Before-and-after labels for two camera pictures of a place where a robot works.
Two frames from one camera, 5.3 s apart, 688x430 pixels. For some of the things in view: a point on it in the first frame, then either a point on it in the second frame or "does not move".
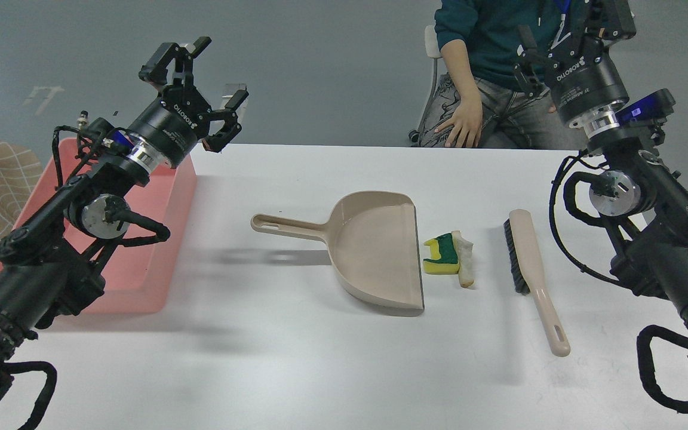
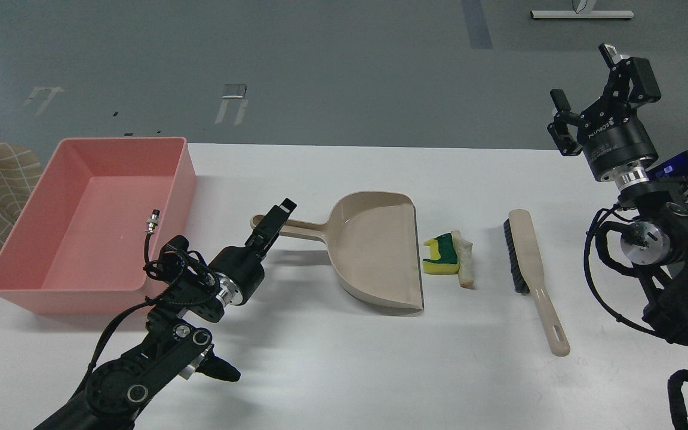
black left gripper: (169, 127) → (239, 271)
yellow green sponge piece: (444, 258) does not move
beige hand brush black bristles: (527, 275) does not move
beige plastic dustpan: (372, 239) does not move
